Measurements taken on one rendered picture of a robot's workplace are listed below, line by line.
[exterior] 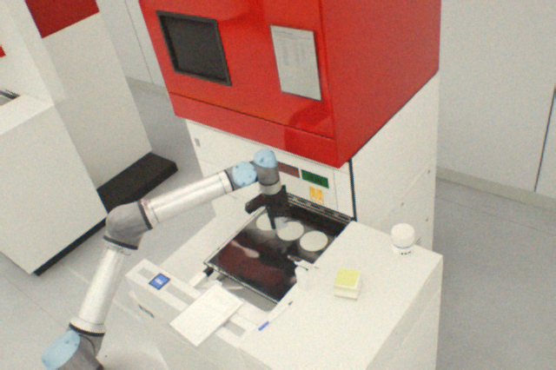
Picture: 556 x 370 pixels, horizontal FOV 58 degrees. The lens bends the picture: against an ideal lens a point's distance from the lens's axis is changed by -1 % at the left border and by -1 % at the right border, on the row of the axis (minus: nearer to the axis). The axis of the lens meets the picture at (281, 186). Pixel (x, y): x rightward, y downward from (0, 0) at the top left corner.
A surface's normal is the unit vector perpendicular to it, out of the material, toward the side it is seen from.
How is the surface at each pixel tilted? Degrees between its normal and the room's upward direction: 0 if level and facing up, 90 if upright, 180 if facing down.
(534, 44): 90
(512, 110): 90
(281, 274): 0
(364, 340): 0
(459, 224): 0
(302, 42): 90
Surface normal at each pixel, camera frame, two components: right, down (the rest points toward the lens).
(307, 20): -0.61, 0.56
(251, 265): -0.15, -0.77
